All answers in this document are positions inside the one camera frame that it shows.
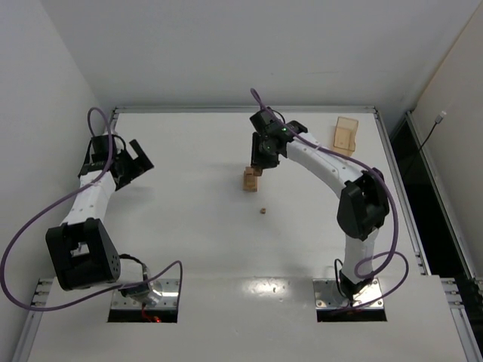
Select metal base plate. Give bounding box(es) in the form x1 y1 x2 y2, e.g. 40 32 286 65
110 278 180 310
312 278 384 311

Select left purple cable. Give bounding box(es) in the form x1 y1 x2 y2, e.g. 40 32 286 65
0 106 183 312

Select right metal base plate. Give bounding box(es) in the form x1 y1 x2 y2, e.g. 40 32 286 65
312 278 384 311

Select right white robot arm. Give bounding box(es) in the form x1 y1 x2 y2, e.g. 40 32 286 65
250 110 389 301

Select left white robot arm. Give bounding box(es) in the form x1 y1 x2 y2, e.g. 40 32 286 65
45 134 154 291

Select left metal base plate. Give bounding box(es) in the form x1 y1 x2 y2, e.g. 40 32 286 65
110 278 180 310

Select clear amber plastic box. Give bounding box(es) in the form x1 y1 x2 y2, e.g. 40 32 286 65
332 116 358 156

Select grey wall cable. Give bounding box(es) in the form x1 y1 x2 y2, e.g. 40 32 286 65
417 110 448 152

